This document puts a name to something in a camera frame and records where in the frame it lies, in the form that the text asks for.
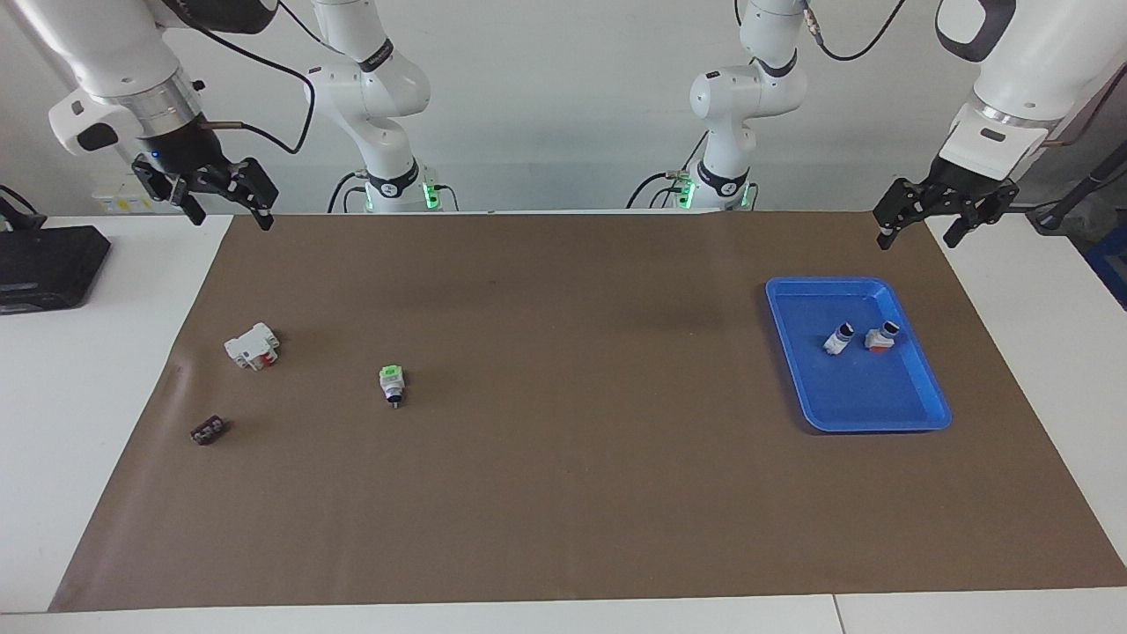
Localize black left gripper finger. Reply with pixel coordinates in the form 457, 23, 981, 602
873, 178, 945, 251
942, 181, 1021, 248

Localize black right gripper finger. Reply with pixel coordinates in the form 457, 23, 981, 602
132, 154, 209, 226
222, 157, 281, 232

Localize black tripod stand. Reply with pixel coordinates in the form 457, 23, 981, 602
1026, 141, 1127, 234

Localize black electronics box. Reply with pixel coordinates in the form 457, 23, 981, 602
0, 225, 113, 314

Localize blue crate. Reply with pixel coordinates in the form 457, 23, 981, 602
1085, 231, 1127, 311

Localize white circuit breaker red parts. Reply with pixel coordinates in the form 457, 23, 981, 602
224, 322, 281, 372

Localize blue plastic tray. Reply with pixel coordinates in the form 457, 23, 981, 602
764, 276, 954, 434

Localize brown table mat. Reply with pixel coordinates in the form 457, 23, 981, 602
48, 210, 1127, 613

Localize white wall socket strip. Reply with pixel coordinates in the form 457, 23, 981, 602
92, 173, 166, 215

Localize black right arm base cable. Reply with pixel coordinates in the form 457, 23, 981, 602
328, 169, 367, 214

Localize black arm base cable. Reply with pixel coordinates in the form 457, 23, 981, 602
627, 130, 710, 210
328, 169, 367, 214

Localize black cable on electronics box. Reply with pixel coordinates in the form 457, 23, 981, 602
0, 185, 47, 232

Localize black left arm base cable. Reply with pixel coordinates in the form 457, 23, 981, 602
627, 130, 710, 210

